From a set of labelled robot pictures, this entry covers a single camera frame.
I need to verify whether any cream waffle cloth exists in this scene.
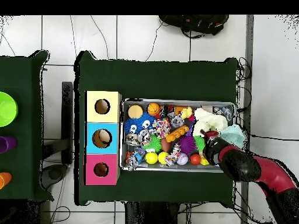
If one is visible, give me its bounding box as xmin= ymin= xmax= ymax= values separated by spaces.
xmin=192 ymin=107 xmax=229 ymax=138

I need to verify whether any mint green waffle cloth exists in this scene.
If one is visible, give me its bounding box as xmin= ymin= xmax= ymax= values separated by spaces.
xmin=219 ymin=124 xmax=246 ymax=149

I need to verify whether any shallow clear mesh bin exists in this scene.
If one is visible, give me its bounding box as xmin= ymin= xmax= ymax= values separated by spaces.
xmin=120 ymin=99 xmax=235 ymax=174

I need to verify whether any wooden box with three holes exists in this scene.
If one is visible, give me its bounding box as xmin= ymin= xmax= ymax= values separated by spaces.
xmin=83 ymin=90 xmax=123 ymax=186

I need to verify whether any purple spiky ball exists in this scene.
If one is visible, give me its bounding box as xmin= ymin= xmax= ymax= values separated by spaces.
xmin=178 ymin=135 xmax=196 ymax=156

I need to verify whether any orange plastic building block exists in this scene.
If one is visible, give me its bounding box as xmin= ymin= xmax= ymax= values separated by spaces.
xmin=165 ymin=125 xmax=190 ymax=143

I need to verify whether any yellow ball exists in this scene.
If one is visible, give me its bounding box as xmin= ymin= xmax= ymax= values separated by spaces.
xmin=158 ymin=151 xmax=169 ymax=165
xmin=145 ymin=152 xmax=159 ymax=165

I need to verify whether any green spiky ball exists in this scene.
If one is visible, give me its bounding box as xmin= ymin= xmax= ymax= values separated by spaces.
xmin=141 ymin=134 xmax=162 ymax=153

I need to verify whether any orange toy basketball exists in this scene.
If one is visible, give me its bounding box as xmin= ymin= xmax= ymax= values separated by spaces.
xmin=147 ymin=102 xmax=161 ymax=117

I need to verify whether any blue fuzzy monster toy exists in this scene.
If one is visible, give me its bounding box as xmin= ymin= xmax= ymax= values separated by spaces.
xmin=123 ymin=112 xmax=157 ymax=135

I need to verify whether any tan round foam disc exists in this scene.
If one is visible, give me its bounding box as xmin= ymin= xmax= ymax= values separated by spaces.
xmin=127 ymin=104 xmax=144 ymax=119

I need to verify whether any dark green table cloth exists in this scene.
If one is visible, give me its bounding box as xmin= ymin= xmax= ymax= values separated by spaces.
xmin=74 ymin=50 xmax=239 ymax=206
xmin=0 ymin=50 xmax=54 ymax=202

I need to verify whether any purple cup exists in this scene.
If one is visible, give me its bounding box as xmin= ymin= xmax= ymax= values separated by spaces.
xmin=0 ymin=136 xmax=18 ymax=154

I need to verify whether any lime green bowl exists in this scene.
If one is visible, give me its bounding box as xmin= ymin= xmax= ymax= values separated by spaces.
xmin=0 ymin=91 xmax=19 ymax=128

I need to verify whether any orange cup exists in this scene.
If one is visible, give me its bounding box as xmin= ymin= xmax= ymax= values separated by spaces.
xmin=0 ymin=171 xmax=12 ymax=190

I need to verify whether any black cable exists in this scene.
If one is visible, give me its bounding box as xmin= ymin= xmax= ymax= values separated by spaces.
xmin=249 ymin=134 xmax=299 ymax=142

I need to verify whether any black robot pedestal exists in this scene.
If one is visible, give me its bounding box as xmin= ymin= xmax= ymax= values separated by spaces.
xmin=124 ymin=201 xmax=179 ymax=224

